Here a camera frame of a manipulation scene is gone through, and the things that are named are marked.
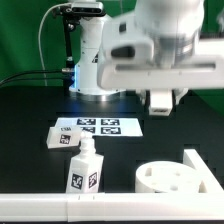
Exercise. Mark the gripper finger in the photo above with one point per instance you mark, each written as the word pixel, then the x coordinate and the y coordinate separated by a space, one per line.
pixel 143 96
pixel 179 94

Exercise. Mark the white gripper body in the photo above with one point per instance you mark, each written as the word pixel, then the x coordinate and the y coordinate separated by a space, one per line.
pixel 204 70

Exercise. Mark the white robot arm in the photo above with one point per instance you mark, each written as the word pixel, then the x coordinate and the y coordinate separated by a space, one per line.
pixel 156 51

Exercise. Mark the white marker tag sheet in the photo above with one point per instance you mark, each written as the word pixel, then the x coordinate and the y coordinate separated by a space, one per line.
pixel 128 127

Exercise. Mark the white L-shaped fence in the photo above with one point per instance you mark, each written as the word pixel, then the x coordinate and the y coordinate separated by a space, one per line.
pixel 207 205

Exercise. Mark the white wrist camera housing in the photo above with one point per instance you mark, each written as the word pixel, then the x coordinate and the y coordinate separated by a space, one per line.
pixel 123 41

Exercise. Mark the black camera stand pole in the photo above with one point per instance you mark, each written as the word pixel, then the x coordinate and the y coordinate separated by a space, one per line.
pixel 68 46

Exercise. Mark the black camera on stand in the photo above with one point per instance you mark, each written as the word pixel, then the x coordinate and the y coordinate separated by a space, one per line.
pixel 82 8

